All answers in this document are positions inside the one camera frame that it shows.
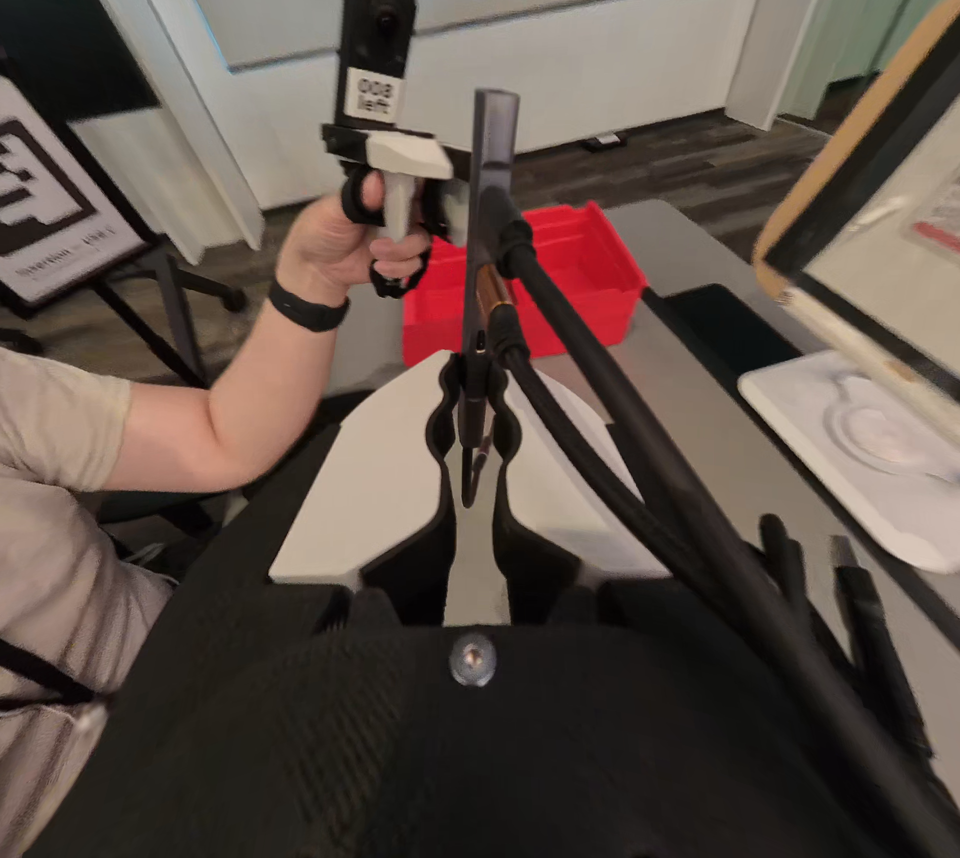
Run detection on black desk mat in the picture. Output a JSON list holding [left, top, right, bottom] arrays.
[[643, 284, 805, 383]]

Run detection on dark grey usb hub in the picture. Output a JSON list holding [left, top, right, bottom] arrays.
[[456, 89, 522, 448]]

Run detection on black usb-c cable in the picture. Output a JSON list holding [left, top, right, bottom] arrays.
[[478, 185, 960, 858]]

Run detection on wooden instruction board stand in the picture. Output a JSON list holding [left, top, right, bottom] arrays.
[[738, 0, 960, 574]]

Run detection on black white marker sign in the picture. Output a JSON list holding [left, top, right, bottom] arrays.
[[0, 74, 155, 308]]

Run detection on red plastic bin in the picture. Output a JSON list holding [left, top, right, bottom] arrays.
[[402, 200, 648, 368]]

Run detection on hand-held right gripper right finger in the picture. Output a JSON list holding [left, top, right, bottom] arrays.
[[487, 367, 674, 627]]

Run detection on black sign easel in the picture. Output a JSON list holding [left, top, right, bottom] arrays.
[[0, 243, 249, 387]]

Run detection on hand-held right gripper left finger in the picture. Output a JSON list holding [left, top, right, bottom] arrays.
[[267, 350, 462, 627]]

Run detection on black shoulder strap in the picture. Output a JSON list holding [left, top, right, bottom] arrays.
[[0, 637, 100, 709]]

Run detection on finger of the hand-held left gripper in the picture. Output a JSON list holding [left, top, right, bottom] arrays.
[[365, 132, 456, 182]]

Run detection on orange plug usb-c cable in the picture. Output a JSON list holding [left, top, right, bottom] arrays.
[[472, 264, 939, 762]]

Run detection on black wrist band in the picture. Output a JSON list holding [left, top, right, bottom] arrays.
[[267, 277, 351, 334]]

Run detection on person's left hand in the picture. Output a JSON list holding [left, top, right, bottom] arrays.
[[276, 189, 435, 308]]

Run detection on short black hub cable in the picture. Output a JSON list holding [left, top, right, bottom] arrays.
[[459, 434, 498, 508]]

